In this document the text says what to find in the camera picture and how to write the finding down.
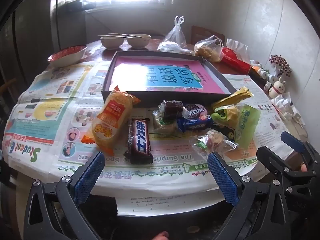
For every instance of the dark cardboard box tray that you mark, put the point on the dark cardboard box tray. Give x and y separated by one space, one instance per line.
147 100

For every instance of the brown dotted flower ornament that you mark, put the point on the brown dotted flower ornament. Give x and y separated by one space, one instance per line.
280 63

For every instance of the person's right hand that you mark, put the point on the person's right hand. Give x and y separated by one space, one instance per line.
303 167

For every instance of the white printed paper sheet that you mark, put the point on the white printed paper sheet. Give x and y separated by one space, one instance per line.
162 201

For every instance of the dark brownie cake packet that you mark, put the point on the dark brownie cake packet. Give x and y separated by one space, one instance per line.
171 108

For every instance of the clear meat floss cake packet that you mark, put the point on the clear meat floss cake packet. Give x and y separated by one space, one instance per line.
215 139

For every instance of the blue cookie packet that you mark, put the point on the blue cookie packet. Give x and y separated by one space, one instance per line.
195 124

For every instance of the white rabbit figurine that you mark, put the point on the white rabbit figurine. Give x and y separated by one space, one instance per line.
277 88

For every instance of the red patterned bowl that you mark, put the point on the red patterned bowl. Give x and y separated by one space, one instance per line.
67 55

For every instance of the brown chocolate bar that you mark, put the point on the brown chocolate bar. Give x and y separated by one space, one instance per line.
140 142

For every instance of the dark refrigerator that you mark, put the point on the dark refrigerator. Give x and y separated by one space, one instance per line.
30 37

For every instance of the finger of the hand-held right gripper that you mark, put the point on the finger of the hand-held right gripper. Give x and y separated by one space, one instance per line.
293 141
273 161

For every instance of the red tissue pack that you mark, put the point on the red tissue pack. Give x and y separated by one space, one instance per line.
235 58

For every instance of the crumpled white tissue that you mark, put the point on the crumpled white tissue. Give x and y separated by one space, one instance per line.
287 107

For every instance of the tall tied clear plastic bag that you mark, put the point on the tall tied clear plastic bag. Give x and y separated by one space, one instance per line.
176 33

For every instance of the yellow snack packet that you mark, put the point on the yellow snack packet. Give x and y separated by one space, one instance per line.
235 96

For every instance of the light green pastry packet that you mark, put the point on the light green pastry packet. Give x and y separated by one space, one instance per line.
246 122

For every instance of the crumpled white plastic bag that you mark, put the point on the crumpled white plastic bag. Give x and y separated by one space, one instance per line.
168 47

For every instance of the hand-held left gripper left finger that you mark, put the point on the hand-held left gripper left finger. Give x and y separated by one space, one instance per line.
87 177

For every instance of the colourful newspaper sheet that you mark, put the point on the colourful newspaper sheet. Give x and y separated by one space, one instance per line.
260 97
62 82
170 172

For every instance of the round green cracker packet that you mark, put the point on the round green cracker packet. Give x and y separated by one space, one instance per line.
162 128

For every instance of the orange bread packet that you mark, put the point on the orange bread packet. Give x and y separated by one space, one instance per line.
110 120

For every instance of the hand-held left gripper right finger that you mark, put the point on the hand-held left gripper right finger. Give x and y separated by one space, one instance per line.
222 177

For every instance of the small white bottle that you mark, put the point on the small white bottle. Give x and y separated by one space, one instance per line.
267 82

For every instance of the wooden chair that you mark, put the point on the wooden chair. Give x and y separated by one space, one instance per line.
200 33
7 86

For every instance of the plastic bag of fried pastry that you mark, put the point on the plastic bag of fried pastry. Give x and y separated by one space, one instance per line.
207 48

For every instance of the white ceramic bowl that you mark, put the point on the white ceramic bowl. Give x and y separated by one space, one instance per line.
138 42
111 43

